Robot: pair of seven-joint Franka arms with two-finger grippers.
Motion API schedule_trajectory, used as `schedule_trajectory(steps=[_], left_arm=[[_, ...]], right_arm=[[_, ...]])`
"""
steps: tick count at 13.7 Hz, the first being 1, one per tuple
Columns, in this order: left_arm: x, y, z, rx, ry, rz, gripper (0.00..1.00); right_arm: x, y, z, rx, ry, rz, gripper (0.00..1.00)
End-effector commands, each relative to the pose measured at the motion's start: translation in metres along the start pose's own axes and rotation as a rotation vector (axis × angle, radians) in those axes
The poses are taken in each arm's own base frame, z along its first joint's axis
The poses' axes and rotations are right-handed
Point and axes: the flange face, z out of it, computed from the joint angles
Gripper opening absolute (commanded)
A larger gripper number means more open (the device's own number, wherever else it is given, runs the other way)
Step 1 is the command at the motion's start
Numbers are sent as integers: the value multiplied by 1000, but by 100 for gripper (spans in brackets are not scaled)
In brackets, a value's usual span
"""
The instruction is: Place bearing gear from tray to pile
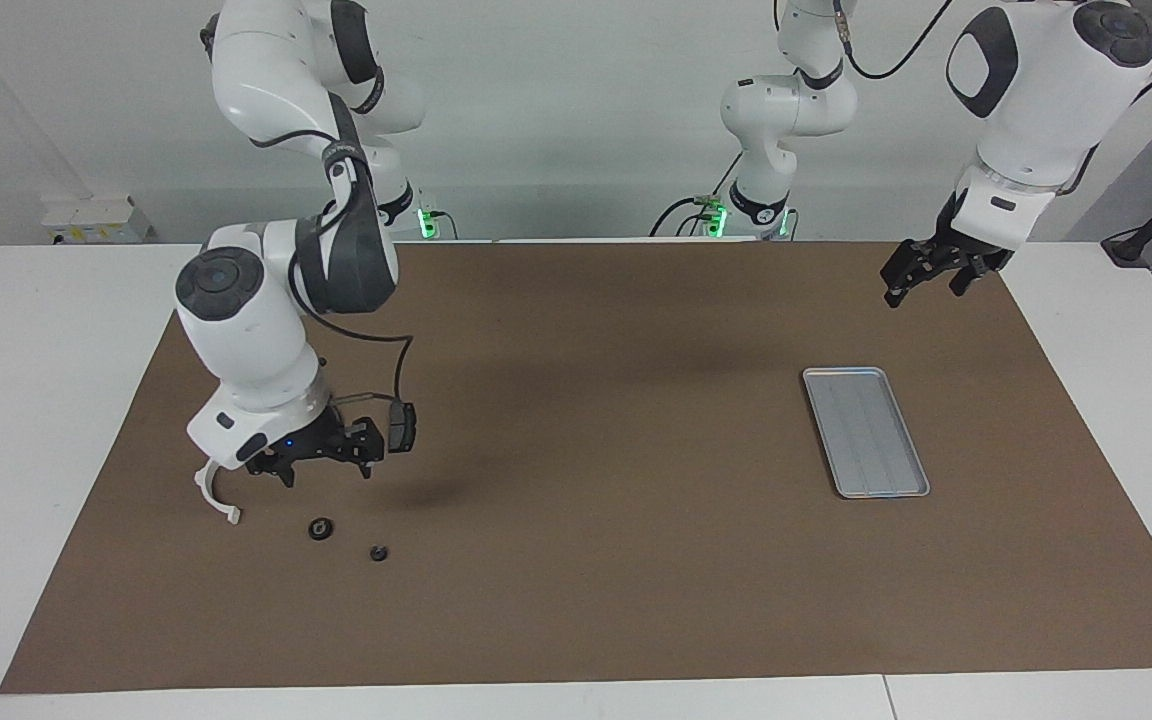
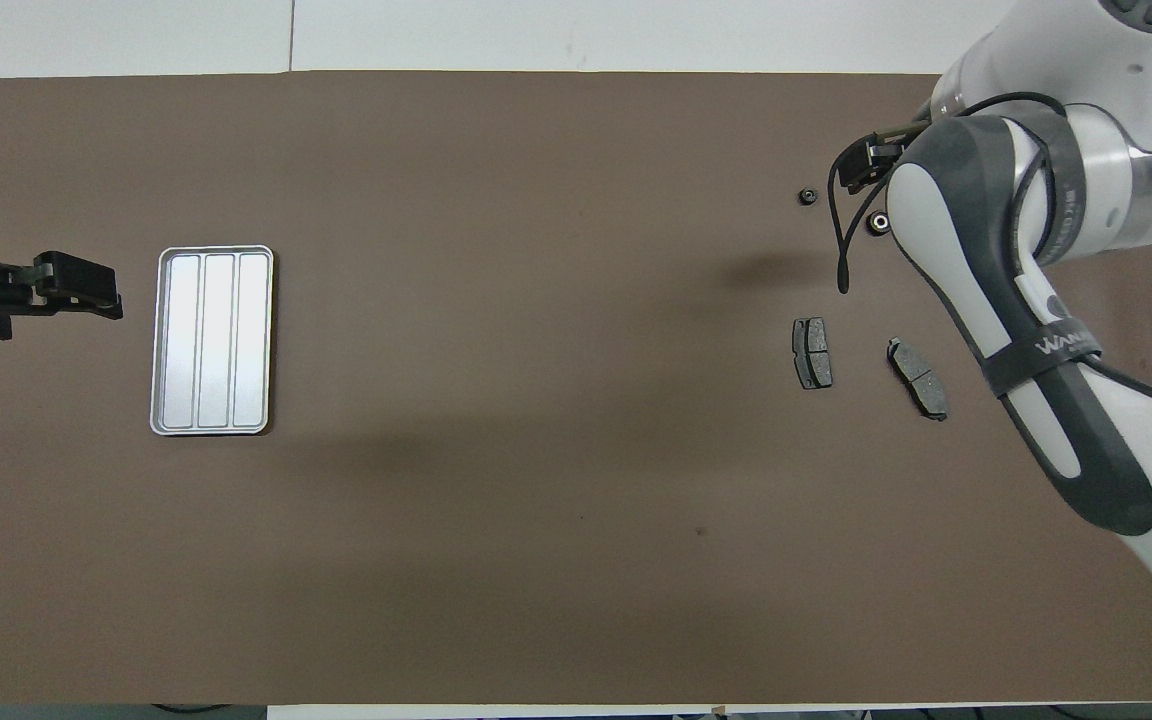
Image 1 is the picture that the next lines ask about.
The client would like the black base cable bundle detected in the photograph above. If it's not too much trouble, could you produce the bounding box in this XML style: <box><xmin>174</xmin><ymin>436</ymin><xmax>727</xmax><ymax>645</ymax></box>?
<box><xmin>648</xmin><ymin>170</ymin><xmax>737</xmax><ymax>239</ymax></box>

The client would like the white power strip box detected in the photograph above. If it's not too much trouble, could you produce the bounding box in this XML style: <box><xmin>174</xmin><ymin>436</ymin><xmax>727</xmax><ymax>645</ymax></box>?
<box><xmin>41</xmin><ymin>197</ymin><xmax>152</xmax><ymax>246</ymax></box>

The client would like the white curved plastic bracket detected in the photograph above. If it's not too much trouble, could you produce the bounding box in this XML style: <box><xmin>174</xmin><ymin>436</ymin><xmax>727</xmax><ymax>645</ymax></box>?
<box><xmin>194</xmin><ymin>455</ymin><xmax>243</xmax><ymax>526</ymax></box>

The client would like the silver metal tray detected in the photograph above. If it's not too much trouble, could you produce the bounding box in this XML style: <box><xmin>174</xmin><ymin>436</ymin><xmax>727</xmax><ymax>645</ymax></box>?
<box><xmin>801</xmin><ymin>366</ymin><xmax>932</xmax><ymax>500</ymax></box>

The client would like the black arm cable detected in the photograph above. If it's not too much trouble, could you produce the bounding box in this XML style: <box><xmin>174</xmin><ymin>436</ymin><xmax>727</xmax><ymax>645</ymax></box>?
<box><xmin>831</xmin><ymin>0</ymin><xmax>957</xmax><ymax>82</ymax></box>
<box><xmin>308</xmin><ymin>298</ymin><xmax>416</xmax><ymax>406</ymax></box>

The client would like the rectangular grey brake pad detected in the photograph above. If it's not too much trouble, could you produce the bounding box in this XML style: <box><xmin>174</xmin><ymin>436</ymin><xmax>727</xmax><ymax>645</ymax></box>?
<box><xmin>386</xmin><ymin>401</ymin><xmax>418</xmax><ymax>454</ymax></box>

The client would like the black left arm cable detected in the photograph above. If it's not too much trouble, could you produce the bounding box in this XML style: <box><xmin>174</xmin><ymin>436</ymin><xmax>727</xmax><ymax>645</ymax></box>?
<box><xmin>831</xmin><ymin>0</ymin><xmax>957</xmax><ymax>82</ymax></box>

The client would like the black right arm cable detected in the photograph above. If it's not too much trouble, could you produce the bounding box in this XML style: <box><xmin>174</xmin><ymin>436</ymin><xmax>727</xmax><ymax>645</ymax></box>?
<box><xmin>308</xmin><ymin>298</ymin><xmax>416</xmax><ymax>406</ymax></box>

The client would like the brown table mat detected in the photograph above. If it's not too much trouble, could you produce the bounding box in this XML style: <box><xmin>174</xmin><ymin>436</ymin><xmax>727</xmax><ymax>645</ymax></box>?
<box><xmin>0</xmin><ymin>240</ymin><xmax>1152</xmax><ymax>694</ymax></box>

